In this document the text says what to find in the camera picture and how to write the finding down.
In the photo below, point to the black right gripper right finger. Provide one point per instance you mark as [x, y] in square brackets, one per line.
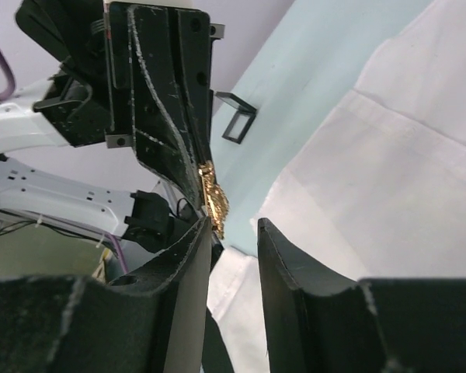
[317, 320]

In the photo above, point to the black display box left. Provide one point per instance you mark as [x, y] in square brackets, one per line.
[242, 119]

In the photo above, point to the white button-up shirt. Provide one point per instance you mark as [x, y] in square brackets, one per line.
[357, 154]

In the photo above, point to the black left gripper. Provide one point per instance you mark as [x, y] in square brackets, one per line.
[159, 59]

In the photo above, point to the gold maple leaf brooch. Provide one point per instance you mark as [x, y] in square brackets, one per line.
[215, 198]

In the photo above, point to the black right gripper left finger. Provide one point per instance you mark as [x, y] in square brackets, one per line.
[149, 320]

